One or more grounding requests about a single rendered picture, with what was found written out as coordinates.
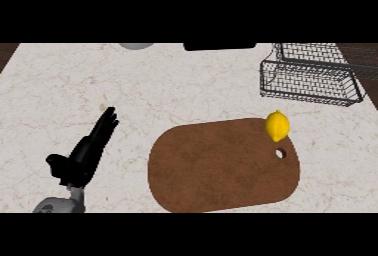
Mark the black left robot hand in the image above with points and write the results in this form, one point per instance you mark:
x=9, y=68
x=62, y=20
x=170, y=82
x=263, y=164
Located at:
x=87, y=151

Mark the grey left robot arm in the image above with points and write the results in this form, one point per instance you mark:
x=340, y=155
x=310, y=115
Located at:
x=64, y=203

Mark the brown wooden cutting board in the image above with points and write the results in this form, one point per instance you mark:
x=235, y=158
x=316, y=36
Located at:
x=222, y=166

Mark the grey round bowl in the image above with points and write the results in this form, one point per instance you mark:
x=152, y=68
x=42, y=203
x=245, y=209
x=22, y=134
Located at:
x=136, y=45

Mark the yellow lemon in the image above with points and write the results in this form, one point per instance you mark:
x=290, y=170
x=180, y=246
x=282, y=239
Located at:
x=278, y=126

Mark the black flat appliance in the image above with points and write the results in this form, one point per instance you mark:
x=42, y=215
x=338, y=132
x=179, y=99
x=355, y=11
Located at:
x=219, y=46

